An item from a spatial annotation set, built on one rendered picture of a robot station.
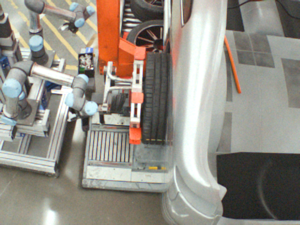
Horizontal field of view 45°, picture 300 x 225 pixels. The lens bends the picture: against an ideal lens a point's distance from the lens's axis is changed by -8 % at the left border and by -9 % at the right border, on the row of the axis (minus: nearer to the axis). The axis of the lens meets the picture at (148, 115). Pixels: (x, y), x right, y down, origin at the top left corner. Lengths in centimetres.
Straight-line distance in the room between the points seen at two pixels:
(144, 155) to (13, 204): 125
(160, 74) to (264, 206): 111
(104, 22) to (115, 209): 155
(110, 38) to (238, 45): 99
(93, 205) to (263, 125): 158
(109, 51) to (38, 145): 103
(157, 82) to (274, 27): 137
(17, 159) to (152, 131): 132
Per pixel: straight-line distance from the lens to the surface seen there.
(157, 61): 261
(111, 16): 282
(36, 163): 334
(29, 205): 344
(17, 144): 347
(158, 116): 253
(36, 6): 271
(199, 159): 172
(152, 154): 330
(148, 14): 400
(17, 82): 227
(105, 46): 306
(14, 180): 356
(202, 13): 205
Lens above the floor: 318
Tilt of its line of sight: 58 degrees down
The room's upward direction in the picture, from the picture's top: 6 degrees clockwise
